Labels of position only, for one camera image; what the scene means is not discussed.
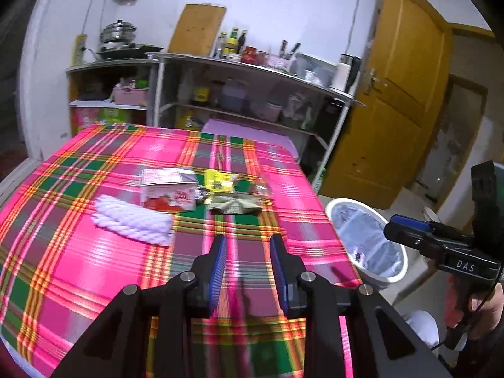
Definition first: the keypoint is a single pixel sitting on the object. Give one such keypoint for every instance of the clear glass bottle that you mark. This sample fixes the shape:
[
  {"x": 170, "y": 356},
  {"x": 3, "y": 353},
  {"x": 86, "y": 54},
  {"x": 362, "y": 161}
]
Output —
[{"x": 219, "y": 47}]

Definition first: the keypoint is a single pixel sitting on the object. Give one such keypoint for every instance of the black induction stove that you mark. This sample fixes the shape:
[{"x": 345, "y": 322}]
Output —
[{"x": 122, "y": 51}]

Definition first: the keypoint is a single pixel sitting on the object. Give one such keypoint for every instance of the white electric kettle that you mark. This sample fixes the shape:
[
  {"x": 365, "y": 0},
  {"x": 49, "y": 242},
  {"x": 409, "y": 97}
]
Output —
[{"x": 342, "y": 75}]

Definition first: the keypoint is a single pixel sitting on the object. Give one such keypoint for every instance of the white plastic bottle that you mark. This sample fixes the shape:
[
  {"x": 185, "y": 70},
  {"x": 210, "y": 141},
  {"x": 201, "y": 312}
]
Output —
[{"x": 184, "y": 88}]

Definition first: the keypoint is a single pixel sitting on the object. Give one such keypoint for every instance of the red white carton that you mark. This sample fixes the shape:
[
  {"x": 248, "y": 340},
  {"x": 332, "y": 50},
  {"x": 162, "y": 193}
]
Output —
[{"x": 169, "y": 189}]

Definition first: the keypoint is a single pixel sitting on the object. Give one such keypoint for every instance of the purple plastic jug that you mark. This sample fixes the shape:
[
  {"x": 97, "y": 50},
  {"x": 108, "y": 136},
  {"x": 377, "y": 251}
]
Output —
[{"x": 234, "y": 96}]

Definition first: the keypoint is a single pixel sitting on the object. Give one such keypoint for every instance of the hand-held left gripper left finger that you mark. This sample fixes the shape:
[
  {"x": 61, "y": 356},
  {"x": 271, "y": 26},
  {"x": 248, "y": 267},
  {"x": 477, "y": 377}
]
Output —
[{"x": 217, "y": 271}]

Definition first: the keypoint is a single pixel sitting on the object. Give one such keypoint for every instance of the green white bottle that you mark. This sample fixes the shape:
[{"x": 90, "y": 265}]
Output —
[{"x": 307, "y": 117}]

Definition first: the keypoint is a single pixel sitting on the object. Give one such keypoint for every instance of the steel steamer pot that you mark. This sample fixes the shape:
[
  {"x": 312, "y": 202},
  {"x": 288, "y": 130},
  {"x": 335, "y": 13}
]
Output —
[{"x": 116, "y": 33}]

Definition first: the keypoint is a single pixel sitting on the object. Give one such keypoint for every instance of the person's grey trouser leg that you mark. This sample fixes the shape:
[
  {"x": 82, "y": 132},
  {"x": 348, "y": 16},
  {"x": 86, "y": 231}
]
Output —
[{"x": 423, "y": 327}]

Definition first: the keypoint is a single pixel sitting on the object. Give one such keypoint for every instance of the small dark candy wrapper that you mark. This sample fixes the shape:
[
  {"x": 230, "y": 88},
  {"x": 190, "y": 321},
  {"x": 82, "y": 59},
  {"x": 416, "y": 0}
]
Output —
[{"x": 202, "y": 195}]

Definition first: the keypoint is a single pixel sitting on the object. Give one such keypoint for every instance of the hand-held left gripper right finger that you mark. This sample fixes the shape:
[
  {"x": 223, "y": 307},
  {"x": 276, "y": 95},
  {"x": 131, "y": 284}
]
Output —
[{"x": 277, "y": 271}]

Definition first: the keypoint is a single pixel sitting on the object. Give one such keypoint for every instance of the foam fruit net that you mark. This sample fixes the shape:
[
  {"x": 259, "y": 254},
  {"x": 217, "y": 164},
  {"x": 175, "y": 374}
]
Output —
[{"x": 134, "y": 220}]

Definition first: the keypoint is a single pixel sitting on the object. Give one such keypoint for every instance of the green carton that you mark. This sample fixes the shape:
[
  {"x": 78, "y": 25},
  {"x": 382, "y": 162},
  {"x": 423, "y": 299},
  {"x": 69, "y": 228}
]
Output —
[{"x": 115, "y": 116}]

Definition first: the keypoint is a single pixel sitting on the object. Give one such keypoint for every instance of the grey storage box pink lid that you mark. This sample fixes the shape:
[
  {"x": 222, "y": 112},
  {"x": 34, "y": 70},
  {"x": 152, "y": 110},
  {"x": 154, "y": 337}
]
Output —
[{"x": 252, "y": 132}]

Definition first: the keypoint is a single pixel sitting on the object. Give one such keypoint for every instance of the clear plastic tub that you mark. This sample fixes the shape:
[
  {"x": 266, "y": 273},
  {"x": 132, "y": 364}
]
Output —
[{"x": 272, "y": 112}]

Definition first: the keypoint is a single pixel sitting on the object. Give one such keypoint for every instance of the yellow label oil bottle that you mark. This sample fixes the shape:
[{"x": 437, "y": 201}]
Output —
[{"x": 201, "y": 96}]

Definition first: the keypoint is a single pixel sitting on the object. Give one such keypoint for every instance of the green plastic bottle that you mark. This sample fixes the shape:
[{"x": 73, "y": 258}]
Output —
[{"x": 321, "y": 179}]

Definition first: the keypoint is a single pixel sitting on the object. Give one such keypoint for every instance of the large red jar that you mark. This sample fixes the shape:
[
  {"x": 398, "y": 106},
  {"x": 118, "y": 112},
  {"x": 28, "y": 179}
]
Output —
[{"x": 249, "y": 55}]

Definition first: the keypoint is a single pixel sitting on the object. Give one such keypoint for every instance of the wooden doorframe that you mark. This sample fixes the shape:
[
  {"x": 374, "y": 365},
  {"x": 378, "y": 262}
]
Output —
[{"x": 468, "y": 31}]

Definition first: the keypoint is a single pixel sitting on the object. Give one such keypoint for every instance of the clear plastic container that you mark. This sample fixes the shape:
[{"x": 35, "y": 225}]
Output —
[{"x": 321, "y": 69}]

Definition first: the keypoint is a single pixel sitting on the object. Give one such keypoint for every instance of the small red jar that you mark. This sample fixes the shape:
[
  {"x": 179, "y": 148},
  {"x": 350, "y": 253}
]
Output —
[{"x": 262, "y": 58}]

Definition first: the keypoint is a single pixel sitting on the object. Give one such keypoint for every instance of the white bowl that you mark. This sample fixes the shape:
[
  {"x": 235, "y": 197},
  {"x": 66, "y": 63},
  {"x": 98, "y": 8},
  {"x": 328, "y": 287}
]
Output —
[{"x": 429, "y": 212}]

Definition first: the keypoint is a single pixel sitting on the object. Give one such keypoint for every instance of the pink knife holder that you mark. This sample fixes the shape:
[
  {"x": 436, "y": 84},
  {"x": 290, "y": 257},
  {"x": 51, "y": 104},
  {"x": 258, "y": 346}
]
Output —
[{"x": 277, "y": 63}]

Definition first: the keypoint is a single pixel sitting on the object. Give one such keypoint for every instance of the black tall container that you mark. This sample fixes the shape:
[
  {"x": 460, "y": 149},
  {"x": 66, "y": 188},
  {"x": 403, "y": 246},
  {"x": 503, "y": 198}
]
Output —
[{"x": 334, "y": 118}]

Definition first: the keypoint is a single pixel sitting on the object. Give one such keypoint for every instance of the yellow snack packet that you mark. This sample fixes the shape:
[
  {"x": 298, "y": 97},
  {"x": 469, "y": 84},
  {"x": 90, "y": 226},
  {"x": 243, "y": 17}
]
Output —
[{"x": 218, "y": 179}]

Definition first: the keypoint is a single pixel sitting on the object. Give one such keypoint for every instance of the brown sauce bottle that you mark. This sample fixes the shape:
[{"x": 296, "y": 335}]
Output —
[{"x": 216, "y": 94}]

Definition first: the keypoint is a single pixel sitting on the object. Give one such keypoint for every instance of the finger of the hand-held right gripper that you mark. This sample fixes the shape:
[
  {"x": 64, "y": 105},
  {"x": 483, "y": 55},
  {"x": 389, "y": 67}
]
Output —
[
  {"x": 411, "y": 222},
  {"x": 417, "y": 241}
]

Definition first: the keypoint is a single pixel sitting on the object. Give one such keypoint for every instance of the clear plastic bin liner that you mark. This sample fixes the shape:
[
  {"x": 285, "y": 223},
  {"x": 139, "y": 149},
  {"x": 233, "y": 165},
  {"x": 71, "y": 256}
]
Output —
[{"x": 366, "y": 236}]

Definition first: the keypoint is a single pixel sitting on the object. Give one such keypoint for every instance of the small white cup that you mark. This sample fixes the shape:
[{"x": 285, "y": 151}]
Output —
[{"x": 309, "y": 75}]

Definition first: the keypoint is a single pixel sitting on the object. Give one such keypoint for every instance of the pink plastic basket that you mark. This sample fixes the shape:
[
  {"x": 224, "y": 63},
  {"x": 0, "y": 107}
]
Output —
[{"x": 130, "y": 95}]

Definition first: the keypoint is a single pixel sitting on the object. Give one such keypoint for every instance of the white round trash bin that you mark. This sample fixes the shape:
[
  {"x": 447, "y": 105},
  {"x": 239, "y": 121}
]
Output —
[{"x": 356, "y": 201}]

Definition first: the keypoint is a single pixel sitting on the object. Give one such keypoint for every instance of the yellow power strip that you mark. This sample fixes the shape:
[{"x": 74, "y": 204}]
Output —
[{"x": 78, "y": 49}]

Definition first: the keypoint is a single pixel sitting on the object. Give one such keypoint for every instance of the metal kitchen shelf unit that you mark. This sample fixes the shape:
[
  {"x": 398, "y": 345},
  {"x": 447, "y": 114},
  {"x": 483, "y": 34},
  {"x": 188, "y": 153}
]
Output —
[{"x": 157, "y": 90}]

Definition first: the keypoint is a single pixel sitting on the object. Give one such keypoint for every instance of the pink carton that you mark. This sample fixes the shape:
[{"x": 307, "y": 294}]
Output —
[{"x": 85, "y": 118}]

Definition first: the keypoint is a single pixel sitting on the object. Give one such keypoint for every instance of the person's right hand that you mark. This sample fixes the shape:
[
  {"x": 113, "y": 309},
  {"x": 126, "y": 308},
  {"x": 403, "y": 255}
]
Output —
[{"x": 486, "y": 307}]

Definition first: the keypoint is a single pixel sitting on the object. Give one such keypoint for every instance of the wooden door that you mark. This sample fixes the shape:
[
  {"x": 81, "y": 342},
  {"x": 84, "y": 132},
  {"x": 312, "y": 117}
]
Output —
[{"x": 401, "y": 106}]

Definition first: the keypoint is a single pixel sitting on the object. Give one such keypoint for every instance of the small low shelf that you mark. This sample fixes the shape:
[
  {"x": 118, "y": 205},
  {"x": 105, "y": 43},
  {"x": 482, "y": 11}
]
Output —
[{"x": 106, "y": 63}]

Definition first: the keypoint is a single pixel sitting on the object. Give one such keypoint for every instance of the pink plaid tablecloth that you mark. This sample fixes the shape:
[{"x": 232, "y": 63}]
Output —
[{"x": 98, "y": 283}]

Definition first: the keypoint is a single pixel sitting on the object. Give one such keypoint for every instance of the wooden cutting board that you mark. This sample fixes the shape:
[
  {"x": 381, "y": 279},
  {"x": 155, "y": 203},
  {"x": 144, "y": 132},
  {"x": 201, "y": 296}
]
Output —
[{"x": 197, "y": 31}]

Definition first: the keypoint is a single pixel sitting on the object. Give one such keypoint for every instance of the crumpled plastic bag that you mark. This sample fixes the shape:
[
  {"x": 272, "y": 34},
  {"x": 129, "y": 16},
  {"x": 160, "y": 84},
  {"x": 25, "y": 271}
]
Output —
[{"x": 298, "y": 105}]

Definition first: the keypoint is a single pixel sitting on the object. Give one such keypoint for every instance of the dark sauce bottle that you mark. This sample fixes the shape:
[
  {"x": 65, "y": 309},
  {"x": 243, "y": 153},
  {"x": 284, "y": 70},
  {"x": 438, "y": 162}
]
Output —
[{"x": 242, "y": 41}]

